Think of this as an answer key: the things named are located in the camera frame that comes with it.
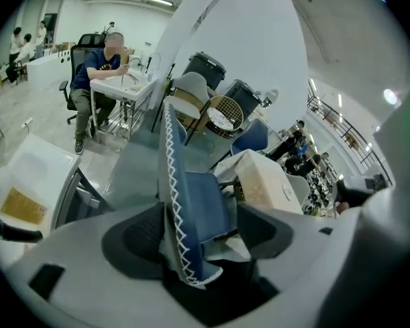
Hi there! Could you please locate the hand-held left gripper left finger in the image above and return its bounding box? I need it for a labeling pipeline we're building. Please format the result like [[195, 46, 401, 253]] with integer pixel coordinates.
[[5, 202, 209, 328]]

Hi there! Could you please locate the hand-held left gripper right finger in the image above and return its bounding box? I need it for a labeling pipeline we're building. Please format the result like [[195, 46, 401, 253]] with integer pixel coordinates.
[[221, 203, 361, 328]]

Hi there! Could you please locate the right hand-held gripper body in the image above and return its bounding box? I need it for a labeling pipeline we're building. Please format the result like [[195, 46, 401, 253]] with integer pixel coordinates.
[[334, 174, 387, 206]]

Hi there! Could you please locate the table with checked tablecloth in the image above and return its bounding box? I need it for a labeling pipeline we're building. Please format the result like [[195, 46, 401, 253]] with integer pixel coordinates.
[[213, 148, 305, 215]]

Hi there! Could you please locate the black office chair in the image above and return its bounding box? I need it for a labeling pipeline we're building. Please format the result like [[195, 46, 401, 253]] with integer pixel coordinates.
[[59, 32, 107, 126]]

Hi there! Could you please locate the person's torso in white shirt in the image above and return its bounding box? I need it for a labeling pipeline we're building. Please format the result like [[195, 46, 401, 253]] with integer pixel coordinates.
[[317, 186, 410, 328]]

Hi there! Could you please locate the black faucet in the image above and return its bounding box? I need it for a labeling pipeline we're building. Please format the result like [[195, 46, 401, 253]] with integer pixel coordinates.
[[0, 213, 44, 243]]

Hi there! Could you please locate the flat yellow sponge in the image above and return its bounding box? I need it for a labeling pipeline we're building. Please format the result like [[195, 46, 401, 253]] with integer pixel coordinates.
[[0, 187, 49, 225]]

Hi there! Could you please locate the white sink cabinet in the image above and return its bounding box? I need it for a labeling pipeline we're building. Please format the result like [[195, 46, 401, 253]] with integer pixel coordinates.
[[0, 133, 100, 239]]

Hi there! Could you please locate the floral round cushion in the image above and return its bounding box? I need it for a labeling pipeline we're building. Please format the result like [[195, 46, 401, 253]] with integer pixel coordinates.
[[206, 107, 236, 131]]

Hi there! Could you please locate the cardboard box with blue print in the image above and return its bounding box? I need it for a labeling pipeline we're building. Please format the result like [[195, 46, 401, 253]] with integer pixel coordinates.
[[172, 87, 210, 126]]

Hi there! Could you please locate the white desk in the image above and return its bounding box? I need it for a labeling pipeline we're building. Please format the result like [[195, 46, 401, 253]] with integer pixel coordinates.
[[90, 68, 162, 144]]

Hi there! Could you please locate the yellow wire chair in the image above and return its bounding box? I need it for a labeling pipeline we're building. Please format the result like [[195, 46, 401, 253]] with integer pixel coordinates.
[[206, 95, 245, 137]]

